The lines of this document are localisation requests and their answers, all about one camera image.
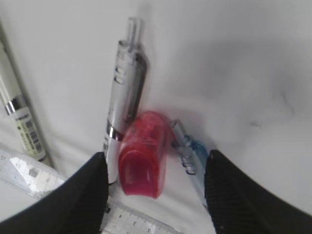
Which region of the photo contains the clear plastic ruler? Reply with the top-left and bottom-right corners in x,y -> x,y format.
0,153 -> 175,234

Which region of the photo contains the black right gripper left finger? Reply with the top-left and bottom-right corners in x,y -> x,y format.
0,152 -> 109,234

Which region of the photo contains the blue grip pen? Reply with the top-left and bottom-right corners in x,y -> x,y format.
170,119 -> 209,207

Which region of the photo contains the grey barrel pen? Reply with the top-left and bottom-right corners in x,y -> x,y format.
103,18 -> 148,184

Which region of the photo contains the cream barrel pen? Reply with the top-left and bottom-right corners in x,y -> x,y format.
0,44 -> 47,162

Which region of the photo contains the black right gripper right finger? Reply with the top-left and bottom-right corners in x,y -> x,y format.
204,150 -> 312,234

